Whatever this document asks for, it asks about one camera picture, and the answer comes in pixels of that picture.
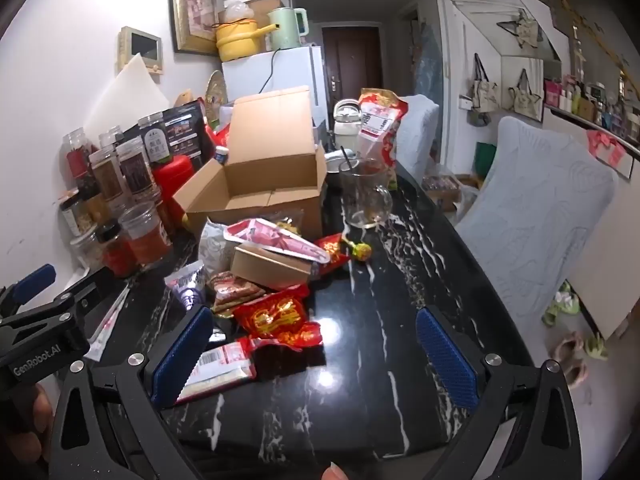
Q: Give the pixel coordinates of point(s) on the red white bar packet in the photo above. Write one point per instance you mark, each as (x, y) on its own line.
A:
(225, 365)

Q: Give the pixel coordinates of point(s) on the white fridge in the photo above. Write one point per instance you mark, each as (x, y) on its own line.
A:
(290, 70)

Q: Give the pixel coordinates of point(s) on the green paper bag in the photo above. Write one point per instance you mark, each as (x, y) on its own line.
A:
(485, 157)

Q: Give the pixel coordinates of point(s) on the red white nut bag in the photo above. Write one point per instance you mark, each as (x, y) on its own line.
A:
(380, 130)

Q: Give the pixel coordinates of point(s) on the pink slipper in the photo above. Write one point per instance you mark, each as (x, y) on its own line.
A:
(565, 355)

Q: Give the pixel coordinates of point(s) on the green electric kettle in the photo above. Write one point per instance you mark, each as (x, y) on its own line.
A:
(287, 30)

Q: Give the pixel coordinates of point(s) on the brown door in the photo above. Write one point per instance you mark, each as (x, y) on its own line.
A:
(352, 65)

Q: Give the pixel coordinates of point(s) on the cluster of tall spice jars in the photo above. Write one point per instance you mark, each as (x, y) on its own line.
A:
(135, 162)

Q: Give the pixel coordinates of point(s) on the white bread packet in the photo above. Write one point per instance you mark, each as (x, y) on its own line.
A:
(215, 250)

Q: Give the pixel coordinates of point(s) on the pink paper sheet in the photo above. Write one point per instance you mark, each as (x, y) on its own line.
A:
(607, 145)

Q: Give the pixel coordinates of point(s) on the small red candy packet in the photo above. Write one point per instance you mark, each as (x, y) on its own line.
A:
(332, 252)

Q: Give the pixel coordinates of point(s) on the small white bottle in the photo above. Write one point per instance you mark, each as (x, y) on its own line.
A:
(221, 155)

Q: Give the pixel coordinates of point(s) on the yellow pot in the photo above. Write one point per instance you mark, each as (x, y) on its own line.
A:
(240, 42)

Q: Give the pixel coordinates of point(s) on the clear tub orange contents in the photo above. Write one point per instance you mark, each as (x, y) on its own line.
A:
(147, 240)

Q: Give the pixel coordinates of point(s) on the yellow green lollipop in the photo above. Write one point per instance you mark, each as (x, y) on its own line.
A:
(361, 251)

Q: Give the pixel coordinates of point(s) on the open snack carton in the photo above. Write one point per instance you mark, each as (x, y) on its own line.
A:
(442, 187)

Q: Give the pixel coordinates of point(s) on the thin white sachet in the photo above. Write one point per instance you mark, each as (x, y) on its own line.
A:
(107, 322)

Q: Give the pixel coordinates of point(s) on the steel bowl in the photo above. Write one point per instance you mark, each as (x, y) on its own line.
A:
(332, 160)

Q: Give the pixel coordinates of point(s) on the row of shelf bottles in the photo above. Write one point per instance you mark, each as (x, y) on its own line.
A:
(585, 102)

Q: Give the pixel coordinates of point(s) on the green slipper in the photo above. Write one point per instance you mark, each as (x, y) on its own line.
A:
(562, 305)
(597, 347)

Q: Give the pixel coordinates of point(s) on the white board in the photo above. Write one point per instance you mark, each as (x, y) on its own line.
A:
(125, 95)

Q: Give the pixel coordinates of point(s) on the brown red snack packet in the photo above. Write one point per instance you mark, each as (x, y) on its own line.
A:
(232, 290)

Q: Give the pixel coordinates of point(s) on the framed picture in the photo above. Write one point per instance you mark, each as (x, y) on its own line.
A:
(192, 7)

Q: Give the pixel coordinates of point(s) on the canvas tote bag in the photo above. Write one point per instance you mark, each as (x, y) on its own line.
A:
(484, 92)
(525, 97)

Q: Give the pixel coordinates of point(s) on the wooden board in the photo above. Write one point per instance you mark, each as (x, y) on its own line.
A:
(184, 96)

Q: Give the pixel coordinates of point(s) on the red packaging bag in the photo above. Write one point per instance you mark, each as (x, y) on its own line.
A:
(220, 137)

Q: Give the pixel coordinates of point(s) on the clear tub red contents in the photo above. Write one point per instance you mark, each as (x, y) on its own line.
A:
(117, 255)

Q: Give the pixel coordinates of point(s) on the large cardboard box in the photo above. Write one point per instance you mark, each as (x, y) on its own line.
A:
(270, 170)

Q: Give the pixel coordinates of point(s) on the red gold snack packet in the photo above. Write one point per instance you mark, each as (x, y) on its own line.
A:
(275, 317)

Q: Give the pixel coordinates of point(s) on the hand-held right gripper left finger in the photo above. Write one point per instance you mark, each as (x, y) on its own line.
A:
(182, 357)

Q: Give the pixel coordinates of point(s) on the person's right hand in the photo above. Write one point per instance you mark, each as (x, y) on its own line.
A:
(334, 472)

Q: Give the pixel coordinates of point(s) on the brown carton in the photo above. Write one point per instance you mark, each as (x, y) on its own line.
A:
(265, 7)

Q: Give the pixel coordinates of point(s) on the white thermos jug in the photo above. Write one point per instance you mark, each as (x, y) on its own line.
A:
(345, 127)

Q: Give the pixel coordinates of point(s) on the pink snack packet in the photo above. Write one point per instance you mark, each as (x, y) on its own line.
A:
(270, 237)

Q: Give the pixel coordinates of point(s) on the red plastic container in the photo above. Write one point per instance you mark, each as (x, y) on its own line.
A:
(172, 180)

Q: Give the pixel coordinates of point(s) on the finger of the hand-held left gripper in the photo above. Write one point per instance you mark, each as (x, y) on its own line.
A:
(35, 280)
(85, 292)

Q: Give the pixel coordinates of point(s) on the small cardboard box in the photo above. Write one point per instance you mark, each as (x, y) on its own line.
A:
(265, 267)

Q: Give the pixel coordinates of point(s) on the black printed bag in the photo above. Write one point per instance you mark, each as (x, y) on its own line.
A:
(185, 130)

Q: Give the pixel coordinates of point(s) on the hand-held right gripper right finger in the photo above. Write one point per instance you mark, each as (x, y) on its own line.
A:
(447, 360)

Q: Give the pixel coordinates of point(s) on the clear waffle packet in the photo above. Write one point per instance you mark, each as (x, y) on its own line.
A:
(292, 220)

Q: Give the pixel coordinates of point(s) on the glass mug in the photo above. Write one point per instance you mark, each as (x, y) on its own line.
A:
(365, 200)

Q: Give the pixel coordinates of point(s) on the wall intercom monitor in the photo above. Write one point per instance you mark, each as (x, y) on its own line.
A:
(142, 47)

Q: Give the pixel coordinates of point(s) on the person's left hand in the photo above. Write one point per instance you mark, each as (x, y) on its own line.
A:
(30, 420)

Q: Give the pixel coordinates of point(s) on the clear plastic bag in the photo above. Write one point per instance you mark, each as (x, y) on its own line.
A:
(467, 202)

